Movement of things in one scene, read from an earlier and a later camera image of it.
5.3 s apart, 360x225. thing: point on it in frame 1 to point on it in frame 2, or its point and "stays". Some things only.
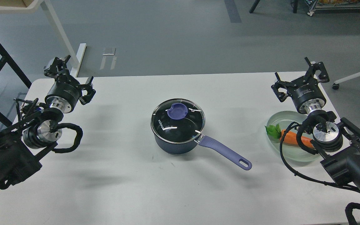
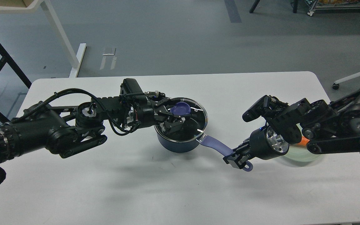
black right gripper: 307,97 to 263,144
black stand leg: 295,7 stays
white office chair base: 336,86 stays
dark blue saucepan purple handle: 213,143 stays
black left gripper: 64,94 to 146,112
